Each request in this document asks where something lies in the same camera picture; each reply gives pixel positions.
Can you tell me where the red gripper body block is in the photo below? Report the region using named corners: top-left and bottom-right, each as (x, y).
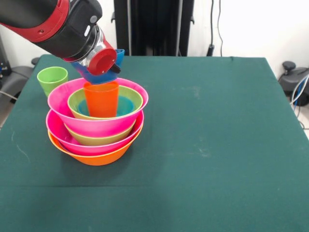
top-left (86, 47), bottom-right (118, 76)

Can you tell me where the dark blue plastic bowl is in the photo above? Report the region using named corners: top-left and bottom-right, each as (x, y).
top-left (70, 49), bottom-right (126, 85)

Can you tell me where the red plastic cup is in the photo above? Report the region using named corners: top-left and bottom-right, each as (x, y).
top-left (83, 81), bottom-right (120, 118)

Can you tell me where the light blue plastic bowl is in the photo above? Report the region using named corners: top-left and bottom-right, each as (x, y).
top-left (77, 96), bottom-right (135, 117)

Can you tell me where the green plastic bowl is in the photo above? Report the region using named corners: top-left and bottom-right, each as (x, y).
top-left (67, 86), bottom-right (144, 121)
top-left (63, 119), bottom-right (136, 146)

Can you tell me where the pink plastic bowl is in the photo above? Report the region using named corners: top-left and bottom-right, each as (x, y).
top-left (45, 110), bottom-right (145, 157)
top-left (47, 77), bottom-right (149, 138)

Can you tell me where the orange plastic bowl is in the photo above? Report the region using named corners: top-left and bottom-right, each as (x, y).
top-left (47, 123), bottom-right (144, 166)

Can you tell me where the green plastic cup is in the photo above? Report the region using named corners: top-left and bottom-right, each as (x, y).
top-left (37, 66), bottom-right (69, 97)

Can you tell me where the black office chair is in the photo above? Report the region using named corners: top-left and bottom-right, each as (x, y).
top-left (278, 61), bottom-right (309, 107)
top-left (0, 57), bottom-right (39, 99)

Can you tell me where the dark green tablecloth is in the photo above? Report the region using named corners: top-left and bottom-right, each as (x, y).
top-left (0, 54), bottom-right (309, 232)

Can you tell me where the black hanging cable with plug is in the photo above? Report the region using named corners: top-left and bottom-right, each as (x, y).
top-left (207, 0), bottom-right (216, 57)

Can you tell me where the white blue cable bundle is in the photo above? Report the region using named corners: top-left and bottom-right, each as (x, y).
top-left (290, 73), bottom-right (309, 130)

